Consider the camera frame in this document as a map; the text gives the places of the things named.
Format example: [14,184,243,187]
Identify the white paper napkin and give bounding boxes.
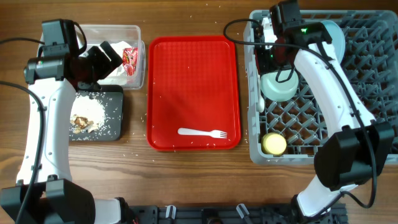
[98,41,132,86]

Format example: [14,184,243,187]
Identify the mint green bowl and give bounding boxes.
[260,70,299,102]

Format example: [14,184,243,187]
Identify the red snack wrapper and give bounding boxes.
[122,47,138,76]

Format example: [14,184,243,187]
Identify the rice and food scraps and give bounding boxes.
[70,93,121,138]

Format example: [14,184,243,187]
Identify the cream plastic spoon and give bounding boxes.
[257,67,265,113]

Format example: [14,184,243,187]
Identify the light blue plate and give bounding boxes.
[322,20,346,63]

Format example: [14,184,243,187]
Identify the yellow plastic cup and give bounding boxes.
[261,133,287,156]

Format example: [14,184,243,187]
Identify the cream plastic fork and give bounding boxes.
[177,128,228,139]

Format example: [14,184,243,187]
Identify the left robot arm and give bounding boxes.
[1,19,134,223]

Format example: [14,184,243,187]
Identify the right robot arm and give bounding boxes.
[259,1,394,222]

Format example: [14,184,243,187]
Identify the black waste tray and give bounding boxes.
[68,84,124,142]

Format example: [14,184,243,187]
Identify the clear plastic waste bin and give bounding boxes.
[75,24,146,91]

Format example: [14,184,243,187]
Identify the grey dishwasher rack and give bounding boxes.
[244,10,397,166]

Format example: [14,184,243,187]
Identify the red serving tray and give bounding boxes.
[146,35,241,151]

